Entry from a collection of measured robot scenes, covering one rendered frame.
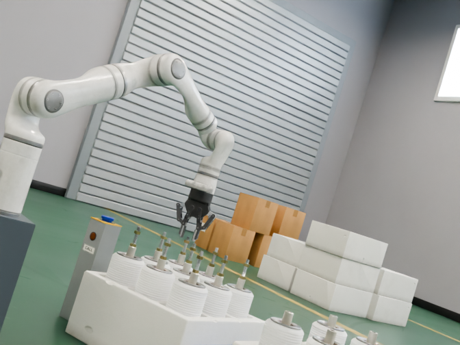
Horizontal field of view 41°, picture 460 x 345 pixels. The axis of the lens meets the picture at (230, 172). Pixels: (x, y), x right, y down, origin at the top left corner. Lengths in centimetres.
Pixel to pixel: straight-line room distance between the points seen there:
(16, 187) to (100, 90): 32
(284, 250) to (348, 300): 65
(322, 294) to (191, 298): 268
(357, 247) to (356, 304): 41
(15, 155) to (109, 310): 50
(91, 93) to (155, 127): 541
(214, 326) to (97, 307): 33
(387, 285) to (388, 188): 367
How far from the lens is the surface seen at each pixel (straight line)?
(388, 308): 455
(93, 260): 188
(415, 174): 785
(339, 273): 416
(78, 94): 152
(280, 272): 455
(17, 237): 148
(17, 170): 148
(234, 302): 178
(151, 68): 176
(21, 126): 150
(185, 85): 177
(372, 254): 433
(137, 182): 693
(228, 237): 532
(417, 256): 753
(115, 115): 677
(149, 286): 166
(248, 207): 546
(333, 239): 422
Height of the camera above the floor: 49
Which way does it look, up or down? 3 degrees up
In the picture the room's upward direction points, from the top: 18 degrees clockwise
